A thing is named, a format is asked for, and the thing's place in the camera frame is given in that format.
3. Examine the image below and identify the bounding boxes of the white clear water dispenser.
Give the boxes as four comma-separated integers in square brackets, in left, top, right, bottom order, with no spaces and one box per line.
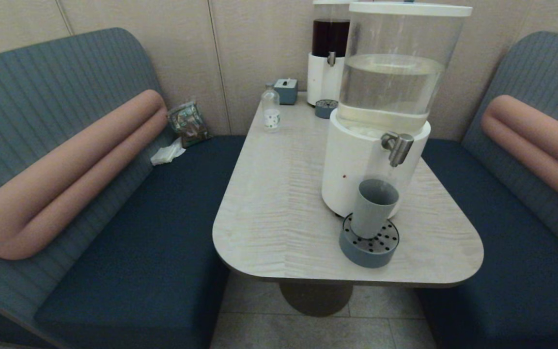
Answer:
[321,1,473,219]

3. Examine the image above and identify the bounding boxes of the grey plastic cup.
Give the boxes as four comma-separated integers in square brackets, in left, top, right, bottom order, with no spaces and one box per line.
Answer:
[350,179,400,240]

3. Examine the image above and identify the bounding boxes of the clear plastic bottle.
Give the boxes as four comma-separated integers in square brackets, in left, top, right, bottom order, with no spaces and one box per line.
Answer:
[261,84,280,133]

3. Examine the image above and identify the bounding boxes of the small blue drip tray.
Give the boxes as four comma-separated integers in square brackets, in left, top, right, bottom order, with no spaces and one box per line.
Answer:
[314,99,339,119]

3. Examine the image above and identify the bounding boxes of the grey-blue tissue box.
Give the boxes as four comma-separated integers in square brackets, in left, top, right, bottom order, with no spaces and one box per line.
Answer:
[274,79,298,106]

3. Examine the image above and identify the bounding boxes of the green snack bag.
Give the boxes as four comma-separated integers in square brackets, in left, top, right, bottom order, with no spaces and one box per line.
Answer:
[167,101,212,148]

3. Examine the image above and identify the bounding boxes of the white dark drink dispenser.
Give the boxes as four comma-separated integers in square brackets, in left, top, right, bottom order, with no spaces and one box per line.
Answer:
[307,0,352,107]

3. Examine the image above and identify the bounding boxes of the white folded napkin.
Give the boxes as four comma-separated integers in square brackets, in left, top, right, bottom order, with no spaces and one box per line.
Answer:
[150,138,186,166]

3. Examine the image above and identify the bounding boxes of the large blue perforated drip tray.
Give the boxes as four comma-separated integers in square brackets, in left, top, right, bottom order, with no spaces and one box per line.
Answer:
[339,213,400,269]

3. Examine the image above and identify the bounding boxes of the blue upholstered bench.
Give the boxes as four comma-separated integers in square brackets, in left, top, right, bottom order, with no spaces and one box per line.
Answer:
[0,27,247,349]
[417,31,558,349]

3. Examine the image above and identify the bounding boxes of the pink bolster cushion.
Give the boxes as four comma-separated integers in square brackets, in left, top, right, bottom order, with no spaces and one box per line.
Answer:
[481,95,558,219]
[0,89,169,261]

